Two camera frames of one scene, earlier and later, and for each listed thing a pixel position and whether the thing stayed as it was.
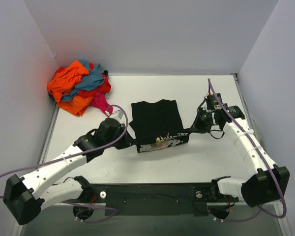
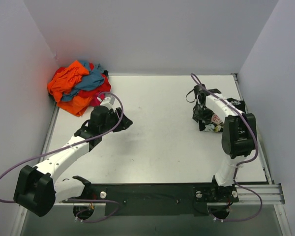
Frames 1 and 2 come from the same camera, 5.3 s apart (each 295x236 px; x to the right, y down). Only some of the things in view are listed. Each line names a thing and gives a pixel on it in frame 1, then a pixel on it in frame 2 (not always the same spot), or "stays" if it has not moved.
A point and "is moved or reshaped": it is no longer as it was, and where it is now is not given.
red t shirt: (105, 87) stays
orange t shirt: (65, 79) stays
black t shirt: (157, 124) is moved or reshaped
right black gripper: (199, 123) to (200, 108)
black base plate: (157, 199) stays
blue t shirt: (89, 82) stays
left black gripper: (127, 141) to (118, 120)
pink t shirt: (99, 100) stays
